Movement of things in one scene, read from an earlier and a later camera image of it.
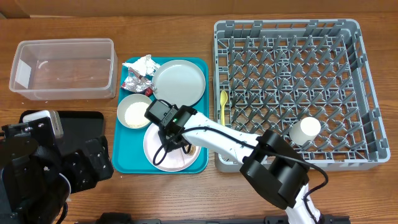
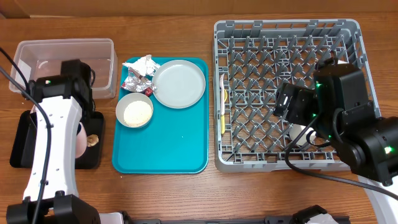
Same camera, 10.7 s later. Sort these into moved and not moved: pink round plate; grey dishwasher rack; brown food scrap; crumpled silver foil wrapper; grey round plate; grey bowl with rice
Moved: pink round plate; brown food scrap
Not moved: crumpled silver foil wrapper; grey dishwasher rack; grey round plate; grey bowl with rice
